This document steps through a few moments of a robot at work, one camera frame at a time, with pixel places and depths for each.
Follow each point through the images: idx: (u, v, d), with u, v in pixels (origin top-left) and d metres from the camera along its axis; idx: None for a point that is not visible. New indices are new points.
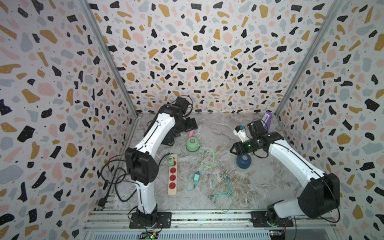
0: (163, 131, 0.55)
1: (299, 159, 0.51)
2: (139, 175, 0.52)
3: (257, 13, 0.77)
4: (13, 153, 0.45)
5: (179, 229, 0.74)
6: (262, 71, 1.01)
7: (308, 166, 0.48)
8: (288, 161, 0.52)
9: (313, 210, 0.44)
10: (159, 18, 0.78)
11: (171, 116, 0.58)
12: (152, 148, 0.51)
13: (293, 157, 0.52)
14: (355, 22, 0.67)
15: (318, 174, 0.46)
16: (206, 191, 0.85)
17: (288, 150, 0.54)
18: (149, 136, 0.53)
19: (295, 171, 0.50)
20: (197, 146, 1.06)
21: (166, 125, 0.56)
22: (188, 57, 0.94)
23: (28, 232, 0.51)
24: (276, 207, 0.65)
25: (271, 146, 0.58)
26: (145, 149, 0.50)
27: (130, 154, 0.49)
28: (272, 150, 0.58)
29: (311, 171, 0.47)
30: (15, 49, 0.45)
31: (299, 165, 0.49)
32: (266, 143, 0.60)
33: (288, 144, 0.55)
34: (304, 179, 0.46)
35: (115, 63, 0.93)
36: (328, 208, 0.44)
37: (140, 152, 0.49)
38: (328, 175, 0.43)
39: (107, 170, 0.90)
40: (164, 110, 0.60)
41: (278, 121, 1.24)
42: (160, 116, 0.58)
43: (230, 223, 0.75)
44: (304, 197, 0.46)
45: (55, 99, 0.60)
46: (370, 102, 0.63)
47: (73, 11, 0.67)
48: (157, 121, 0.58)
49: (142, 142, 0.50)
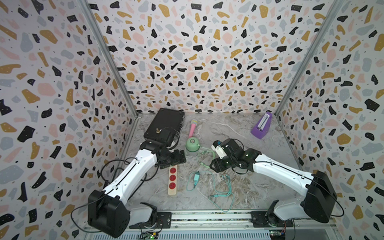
0: (141, 172, 0.48)
1: (285, 169, 0.51)
2: (103, 227, 0.41)
3: (257, 13, 0.77)
4: (13, 153, 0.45)
5: (179, 229, 0.74)
6: (262, 71, 1.01)
7: (297, 173, 0.48)
8: (277, 175, 0.51)
9: (322, 214, 0.43)
10: (159, 18, 0.78)
11: (153, 152, 0.53)
12: (124, 191, 0.42)
13: (280, 170, 0.51)
14: (355, 22, 0.67)
15: (309, 179, 0.46)
16: (206, 191, 0.85)
17: (272, 165, 0.53)
18: (123, 177, 0.45)
19: (288, 182, 0.49)
20: (197, 146, 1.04)
21: (146, 163, 0.50)
22: (188, 57, 0.94)
23: (28, 232, 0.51)
24: (276, 210, 0.65)
25: (255, 166, 0.56)
26: (116, 193, 0.42)
27: (95, 201, 0.40)
28: (257, 169, 0.56)
29: (302, 177, 0.47)
30: (15, 49, 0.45)
31: (289, 176, 0.48)
32: (247, 165, 0.58)
33: (268, 157, 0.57)
34: (300, 188, 0.46)
35: (115, 63, 0.93)
36: (331, 208, 0.44)
37: (109, 197, 0.41)
38: (317, 175, 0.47)
39: (107, 170, 0.90)
40: (145, 147, 0.55)
41: (278, 121, 1.24)
42: (140, 153, 0.53)
43: (230, 223, 0.75)
44: (308, 205, 0.45)
45: (56, 99, 0.60)
46: (370, 102, 0.63)
47: (73, 11, 0.67)
48: (136, 159, 0.51)
49: (113, 184, 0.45)
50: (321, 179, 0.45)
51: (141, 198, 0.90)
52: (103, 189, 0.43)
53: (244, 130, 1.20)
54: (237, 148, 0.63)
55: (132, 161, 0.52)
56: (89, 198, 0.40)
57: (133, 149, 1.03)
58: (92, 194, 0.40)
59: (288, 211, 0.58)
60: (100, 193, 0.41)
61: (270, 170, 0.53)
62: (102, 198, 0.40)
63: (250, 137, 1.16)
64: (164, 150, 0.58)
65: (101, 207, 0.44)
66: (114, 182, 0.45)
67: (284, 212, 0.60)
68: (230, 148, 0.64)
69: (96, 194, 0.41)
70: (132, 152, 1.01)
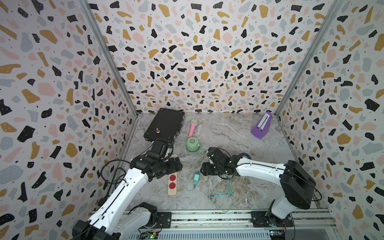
0: (130, 195, 0.46)
1: (262, 165, 0.55)
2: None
3: (257, 13, 0.77)
4: (13, 153, 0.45)
5: (179, 229, 0.74)
6: (262, 71, 1.01)
7: (271, 167, 0.53)
8: (256, 172, 0.55)
9: (302, 200, 0.45)
10: (159, 18, 0.78)
11: (144, 172, 0.50)
12: (110, 221, 0.40)
13: (257, 167, 0.56)
14: (355, 22, 0.67)
15: (281, 169, 0.50)
16: (206, 191, 0.85)
17: (250, 164, 0.59)
18: (110, 204, 0.43)
19: (266, 177, 0.53)
20: (197, 146, 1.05)
21: (136, 184, 0.48)
22: (188, 57, 0.94)
23: (28, 232, 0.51)
24: (274, 211, 0.64)
25: (237, 169, 0.61)
26: (100, 224, 0.39)
27: (79, 233, 0.38)
28: (240, 171, 0.60)
29: (276, 169, 0.51)
30: (15, 49, 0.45)
31: (265, 171, 0.53)
32: (233, 171, 0.63)
33: (247, 159, 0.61)
34: (276, 179, 0.50)
35: (115, 63, 0.93)
36: (309, 192, 0.47)
37: (94, 228, 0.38)
38: (288, 164, 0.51)
39: (107, 170, 0.90)
40: (136, 165, 0.52)
41: (278, 121, 1.24)
42: (130, 172, 0.50)
43: (230, 223, 0.75)
44: (289, 195, 0.47)
45: (56, 99, 0.60)
46: (370, 102, 0.63)
47: (73, 11, 0.67)
48: (124, 181, 0.48)
49: (99, 212, 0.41)
50: (294, 167, 0.48)
51: (141, 198, 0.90)
52: (89, 218, 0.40)
53: (245, 130, 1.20)
54: (222, 155, 0.68)
55: (122, 182, 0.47)
56: (73, 229, 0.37)
57: (133, 149, 1.03)
58: (77, 225, 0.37)
59: (283, 208, 0.58)
60: (85, 223, 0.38)
61: (250, 169, 0.57)
62: (88, 229, 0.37)
63: (250, 137, 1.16)
64: (156, 166, 0.54)
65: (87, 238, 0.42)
66: (100, 210, 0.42)
67: (282, 211, 0.61)
68: (216, 156, 0.69)
69: (80, 224, 0.39)
70: (132, 152, 1.01)
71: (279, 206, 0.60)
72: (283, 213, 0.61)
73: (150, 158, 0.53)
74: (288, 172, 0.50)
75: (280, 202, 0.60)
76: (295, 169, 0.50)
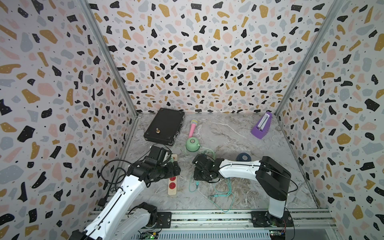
0: (127, 204, 0.45)
1: (240, 165, 0.58)
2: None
3: (257, 13, 0.77)
4: (13, 153, 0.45)
5: (179, 229, 0.74)
6: (262, 71, 1.01)
7: (248, 165, 0.56)
8: (237, 172, 0.58)
9: (279, 192, 0.47)
10: (159, 18, 0.78)
11: (141, 179, 0.50)
12: (107, 231, 0.40)
13: (237, 167, 0.59)
14: (355, 22, 0.67)
15: (257, 166, 0.53)
16: (206, 191, 0.85)
17: (230, 164, 0.62)
18: (107, 213, 0.42)
19: (245, 175, 0.56)
20: (197, 146, 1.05)
21: (134, 192, 0.47)
22: (188, 57, 0.94)
23: (28, 232, 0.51)
24: (272, 212, 0.64)
25: (220, 172, 0.63)
26: (97, 234, 0.39)
27: None
28: (223, 174, 0.63)
29: (253, 167, 0.54)
30: (14, 49, 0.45)
31: (244, 169, 0.56)
32: (217, 173, 0.65)
33: (228, 161, 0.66)
34: (253, 176, 0.52)
35: (115, 63, 0.93)
36: (285, 184, 0.50)
37: (90, 238, 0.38)
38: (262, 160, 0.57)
39: (107, 170, 0.90)
40: (133, 172, 0.51)
41: (278, 121, 1.24)
42: (127, 179, 0.50)
43: (230, 223, 0.75)
44: (267, 189, 0.50)
45: (56, 99, 0.60)
46: (370, 102, 0.63)
47: (73, 11, 0.67)
48: (121, 189, 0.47)
49: (95, 222, 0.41)
50: (268, 163, 0.51)
51: (141, 198, 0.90)
52: (85, 229, 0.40)
53: (245, 130, 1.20)
54: (206, 160, 0.71)
55: (119, 190, 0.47)
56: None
57: (133, 149, 1.03)
58: (72, 236, 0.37)
59: (276, 206, 0.59)
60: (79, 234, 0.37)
61: (231, 170, 0.60)
62: None
63: (250, 137, 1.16)
64: (153, 172, 0.54)
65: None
66: (97, 219, 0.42)
67: (277, 210, 0.61)
68: (200, 162, 0.71)
69: (76, 234, 0.39)
70: (132, 152, 1.01)
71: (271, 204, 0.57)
72: (280, 212, 0.61)
73: (148, 165, 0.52)
74: (264, 168, 0.53)
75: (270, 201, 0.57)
76: (270, 165, 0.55)
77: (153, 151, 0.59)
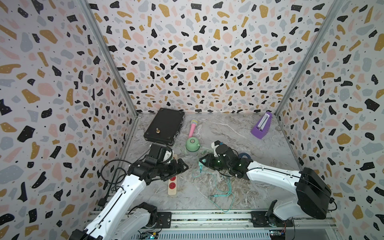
0: (127, 203, 0.45)
1: (275, 172, 0.53)
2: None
3: (257, 13, 0.77)
4: (13, 153, 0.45)
5: (179, 229, 0.74)
6: (262, 71, 1.01)
7: (285, 173, 0.51)
8: (268, 178, 0.53)
9: (318, 210, 0.43)
10: (159, 18, 0.78)
11: (142, 178, 0.50)
12: (107, 230, 0.40)
13: (271, 173, 0.53)
14: (355, 22, 0.67)
15: (297, 177, 0.48)
16: (206, 191, 0.85)
17: (262, 169, 0.56)
18: (107, 212, 0.43)
19: (279, 184, 0.51)
20: (197, 146, 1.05)
21: (134, 191, 0.47)
22: (188, 57, 0.94)
23: (28, 232, 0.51)
24: (276, 211, 0.64)
25: (248, 173, 0.59)
26: (98, 233, 0.39)
27: None
28: (251, 176, 0.58)
29: (291, 176, 0.49)
30: (15, 49, 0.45)
31: (279, 177, 0.51)
32: (243, 174, 0.61)
33: (258, 163, 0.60)
34: (290, 187, 0.48)
35: (115, 63, 0.93)
36: (326, 202, 0.45)
37: (91, 237, 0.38)
38: (304, 171, 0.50)
39: (107, 170, 0.90)
40: (133, 172, 0.52)
41: (278, 121, 1.24)
42: (127, 178, 0.50)
43: (230, 223, 0.75)
44: (303, 204, 0.46)
45: (55, 99, 0.60)
46: (370, 102, 0.63)
47: (73, 11, 0.67)
48: (121, 188, 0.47)
49: (96, 221, 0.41)
50: (309, 175, 0.46)
51: (141, 198, 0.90)
52: (85, 228, 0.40)
53: (245, 130, 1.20)
54: (234, 156, 0.64)
55: (119, 189, 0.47)
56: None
57: (133, 149, 1.03)
58: (73, 234, 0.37)
59: (287, 211, 0.58)
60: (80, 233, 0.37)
61: (261, 175, 0.55)
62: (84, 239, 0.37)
63: (250, 137, 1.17)
64: (154, 172, 0.55)
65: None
66: (97, 218, 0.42)
67: (284, 213, 0.60)
68: (228, 156, 0.63)
69: (76, 233, 0.39)
70: (132, 152, 1.01)
71: (284, 209, 0.60)
72: (285, 215, 0.61)
73: (149, 164, 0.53)
74: (303, 179, 0.48)
75: (286, 206, 0.59)
76: (310, 177, 0.48)
77: (153, 150, 0.58)
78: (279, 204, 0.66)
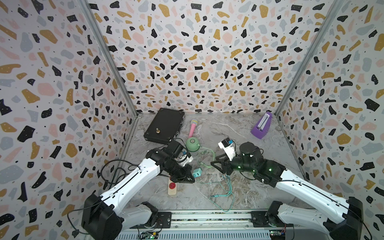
0: (140, 183, 0.47)
1: (317, 193, 0.46)
2: (93, 233, 0.41)
3: (257, 13, 0.77)
4: (13, 153, 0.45)
5: (179, 228, 0.74)
6: (262, 71, 1.01)
7: (331, 199, 0.44)
8: (306, 196, 0.47)
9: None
10: (159, 18, 0.78)
11: (159, 163, 0.53)
12: (119, 201, 0.42)
13: (311, 192, 0.46)
14: (355, 22, 0.67)
15: (345, 206, 0.42)
16: (206, 191, 0.85)
17: (300, 185, 0.48)
18: (122, 186, 0.45)
19: (320, 207, 0.45)
20: (197, 146, 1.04)
21: (149, 174, 0.50)
22: (188, 57, 0.94)
23: (28, 232, 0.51)
24: (281, 215, 0.63)
25: (280, 183, 0.50)
26: (111, 201, 0.41)
27: (90, 206, 0.40)
28: (282, 186, 0.51)
29: (337, 204, 0.43)
30: (15, 49, 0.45)
31: (321, 200, 0.45)
32: (270, 179, 0.52)
33: (294, 175, 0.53)
34: (335, 216, 0.42)
35: (115, 63, 0.93)
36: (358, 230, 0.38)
37: (103, 205, 0.43)
38: (353, 201, 0.43)
39: (107, 170, 0.90)
40: (151, 156, 0.54)
41: (278, 121, 1.24)
42: (145, 161, 0.53)
43: (230, 223, 0.75)
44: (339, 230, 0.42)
45: (56, 99, 0.60)
46: (370, 102, 0.63)
47: (73, 11, 0.67)
48: (138, 168, 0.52)
49: (111, 191, 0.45)
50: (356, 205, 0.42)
51: (141, 198, 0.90)
52: (101, 194, 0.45)
53: (245, 130, 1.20)
54: (261, 158, 0.54)
55: (136, 168, 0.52)
56: (85, 202, 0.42)
57: (134, 149, 1.03)
58: (89, 198, 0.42)
59: (297, 221, 0.57)
60: (97, 198, 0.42)
61: (297, 190, 0.48)
62: (97, 205, 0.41)
63: (250, 137, 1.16)
64: (169, 163, 0.57)
65: (95, 212, 0.43)
66: (113, 189, 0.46)
67: (293, 220, 0.59)
68: (255, 158, 0.54)
69: (93, 198, 0.41)
70: (132, 152, 1.01)
71: (296, 218, 0.58)
72: (290, 220, 0.61)
73: (165, 153, 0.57)
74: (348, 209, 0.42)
75: (302, 218, 0.56)
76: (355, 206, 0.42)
77: (171, 145, 0.62)
78: (288, 210, 0.63)
